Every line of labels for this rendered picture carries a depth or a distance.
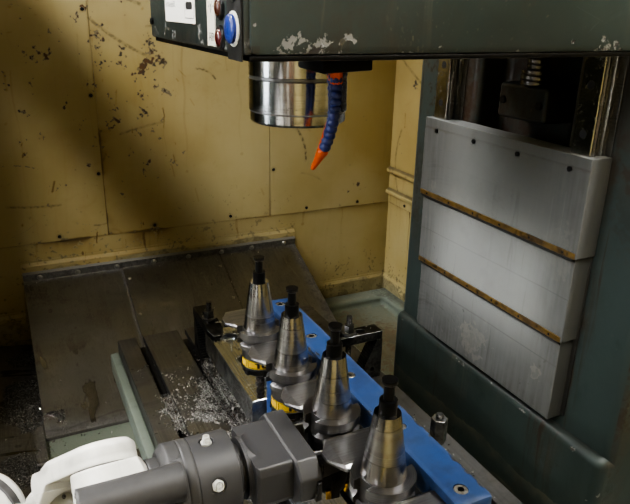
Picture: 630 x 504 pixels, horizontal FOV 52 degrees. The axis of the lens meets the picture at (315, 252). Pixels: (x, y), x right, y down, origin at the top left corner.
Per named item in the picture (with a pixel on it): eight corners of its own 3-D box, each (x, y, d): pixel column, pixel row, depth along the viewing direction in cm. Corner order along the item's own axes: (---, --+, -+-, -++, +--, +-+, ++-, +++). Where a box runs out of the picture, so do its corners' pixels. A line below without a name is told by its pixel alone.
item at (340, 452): (336, 478, 63) (336, 471, 63) (313, 446, 68) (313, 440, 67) (397, 459, 66) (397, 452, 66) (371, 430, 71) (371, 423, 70)
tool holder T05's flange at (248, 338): (287, 349, 89) (287, 332, 88) (244, 355, 87) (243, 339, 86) (274, 328, 94) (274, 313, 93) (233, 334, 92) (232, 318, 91)
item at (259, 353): (256, 370, 82) (256, 364, 81) (242, 350, 86) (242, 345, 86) (307, 358, 85) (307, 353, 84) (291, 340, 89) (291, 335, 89)
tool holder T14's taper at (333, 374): (360, 410, 71) (363, 356, 68) (329, 425, 68) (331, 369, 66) (334, 392, 74) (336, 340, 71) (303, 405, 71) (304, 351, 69)
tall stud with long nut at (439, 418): (431, 486, 107) (438, 420, 102) (421, 476, 109) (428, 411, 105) (444, 481, 108) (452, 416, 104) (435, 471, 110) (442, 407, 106)
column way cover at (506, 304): (545, 424, 124) (591, 159, 105) (408, 321, 164) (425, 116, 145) (564, 418, 126) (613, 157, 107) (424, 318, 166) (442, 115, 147)
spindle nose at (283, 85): (361, 126, 102) (365, 47, 98) (263, 131, 97) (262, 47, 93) (326, 111, 116) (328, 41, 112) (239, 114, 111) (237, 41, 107)
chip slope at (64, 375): (52, 484, 146) (37, 385, 137) (33, 350, 202) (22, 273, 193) (389, 395, 182) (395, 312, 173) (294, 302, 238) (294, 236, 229)
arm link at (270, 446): (325, 447, 64) (207, 479, 59) (321, 524, 67) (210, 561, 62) (276, 383, 74) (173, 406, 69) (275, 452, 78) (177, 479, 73)
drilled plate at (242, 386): (252, 425, 115) (252, 401, 113) (205, 351, 139) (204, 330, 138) (364, 396, 124) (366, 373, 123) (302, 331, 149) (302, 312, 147)
